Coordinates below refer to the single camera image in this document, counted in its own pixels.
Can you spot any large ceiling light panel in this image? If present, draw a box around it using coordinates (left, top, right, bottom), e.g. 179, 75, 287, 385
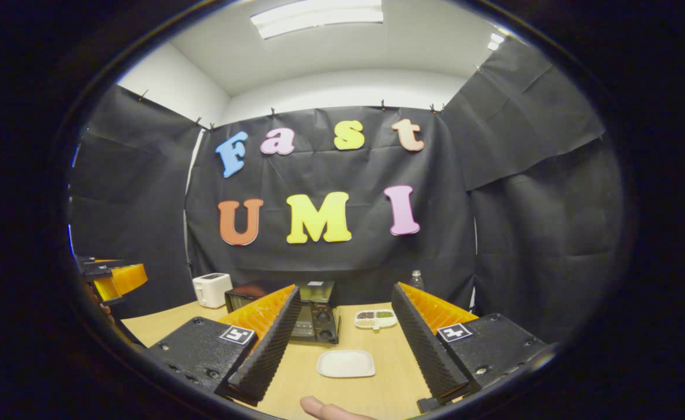
251, 0, 385, 40

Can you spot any white square plate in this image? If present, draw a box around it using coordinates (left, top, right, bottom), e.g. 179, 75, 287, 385
317, 350, 376, 379

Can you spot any black electric oven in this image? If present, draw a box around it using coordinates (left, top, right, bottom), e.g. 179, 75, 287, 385
224, 280, 341, 345

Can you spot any white divided dish with beans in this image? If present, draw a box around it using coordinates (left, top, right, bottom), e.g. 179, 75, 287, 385
354, 309, 398, 331

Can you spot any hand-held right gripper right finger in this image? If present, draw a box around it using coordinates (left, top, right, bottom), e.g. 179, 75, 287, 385
390, 282, 553, 404

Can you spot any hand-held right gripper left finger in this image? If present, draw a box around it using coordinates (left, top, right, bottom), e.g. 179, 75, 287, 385
146, 285, 303, 408

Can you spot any black backdrop cloth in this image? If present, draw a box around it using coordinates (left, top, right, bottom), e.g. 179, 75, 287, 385
67, 38, 626, 345

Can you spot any white toaster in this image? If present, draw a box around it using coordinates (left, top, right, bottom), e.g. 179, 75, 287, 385
192, 272, 233, 309

